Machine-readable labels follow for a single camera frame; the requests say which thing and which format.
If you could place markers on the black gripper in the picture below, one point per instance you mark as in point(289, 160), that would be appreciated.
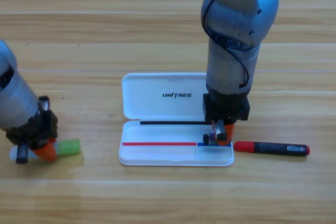
point(225, 107)
point(42, 127)

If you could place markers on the dark blue eraser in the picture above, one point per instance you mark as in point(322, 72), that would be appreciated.
point(207, 138)

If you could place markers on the green capped translucent highlighter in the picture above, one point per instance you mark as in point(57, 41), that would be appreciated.
point(68, 147)

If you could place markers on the red and black marker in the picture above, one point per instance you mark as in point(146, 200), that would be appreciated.
point(275, 148)

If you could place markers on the white Unitree pencil case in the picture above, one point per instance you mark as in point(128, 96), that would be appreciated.
point(162, 103)

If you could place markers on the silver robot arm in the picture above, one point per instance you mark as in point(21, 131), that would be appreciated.
point(15, 103)
point(231, 51)

